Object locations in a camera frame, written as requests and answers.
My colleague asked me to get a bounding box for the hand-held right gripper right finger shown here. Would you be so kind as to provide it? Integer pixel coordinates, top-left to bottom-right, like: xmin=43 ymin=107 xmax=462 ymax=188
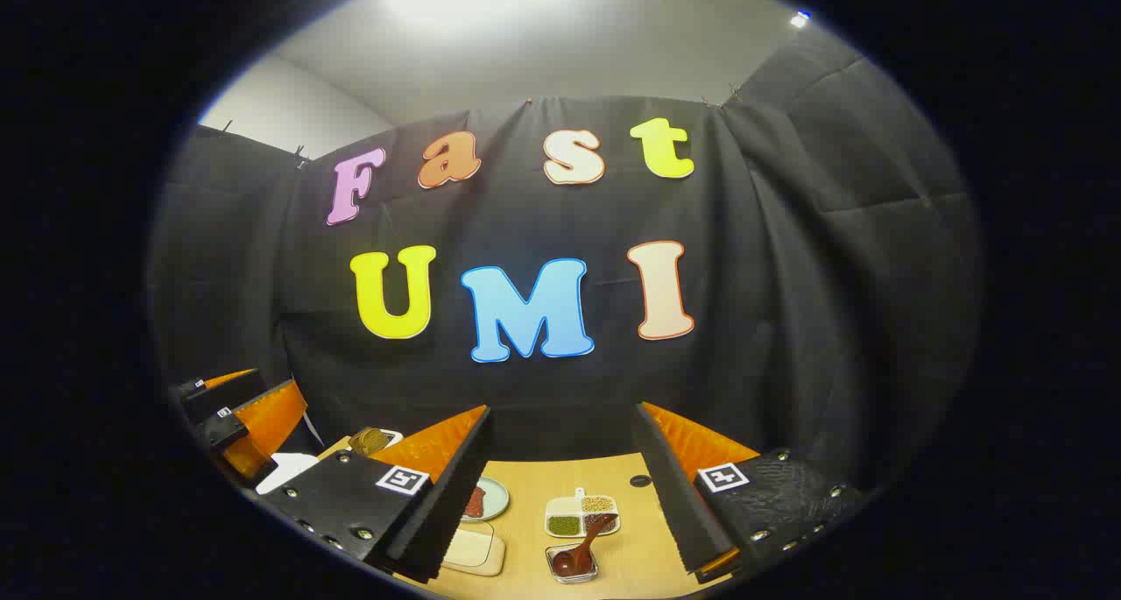
xmin=632 ymin=401 xmax=868 ymax=583

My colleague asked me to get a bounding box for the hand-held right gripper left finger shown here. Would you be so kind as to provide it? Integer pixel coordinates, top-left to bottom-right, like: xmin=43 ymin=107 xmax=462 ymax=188
xmin=257 ymin=405 xmax=493 ymax=585

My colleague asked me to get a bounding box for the white rice cooker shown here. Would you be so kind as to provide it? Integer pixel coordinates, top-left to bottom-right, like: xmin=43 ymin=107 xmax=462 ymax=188
xmin=257 ymin=451 xmax=321 ymax=494

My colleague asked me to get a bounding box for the clear container of rice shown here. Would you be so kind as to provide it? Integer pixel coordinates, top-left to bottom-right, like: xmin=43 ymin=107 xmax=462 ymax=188
xmin=441 ymin=528 xmax=507 ymax=578

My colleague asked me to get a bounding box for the clear glass chopstick holder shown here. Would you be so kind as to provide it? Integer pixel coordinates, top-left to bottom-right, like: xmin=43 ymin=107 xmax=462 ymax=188
xmin=544 ymin=542 xmax=601 ymax=584

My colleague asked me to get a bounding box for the brown wooden spoon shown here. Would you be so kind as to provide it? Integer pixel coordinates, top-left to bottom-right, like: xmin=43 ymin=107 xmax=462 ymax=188
xmin=552 ymin=513 xmax=619 ymax=577

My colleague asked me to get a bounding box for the pale green plate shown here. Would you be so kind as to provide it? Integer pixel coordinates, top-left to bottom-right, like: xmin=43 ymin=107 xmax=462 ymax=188
xmin=462 ymin=476 xmax=511 ymax=524

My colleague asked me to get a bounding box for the white divided bean dish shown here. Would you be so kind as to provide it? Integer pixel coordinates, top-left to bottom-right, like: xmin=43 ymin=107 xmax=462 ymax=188
xmin=544 ymin=487 xmax=622 ymax=539

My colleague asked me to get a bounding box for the black backdrop cloth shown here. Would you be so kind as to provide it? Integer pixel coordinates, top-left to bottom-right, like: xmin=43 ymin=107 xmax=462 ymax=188
xmin=149 ymin=31 xmax=982 ymax=496

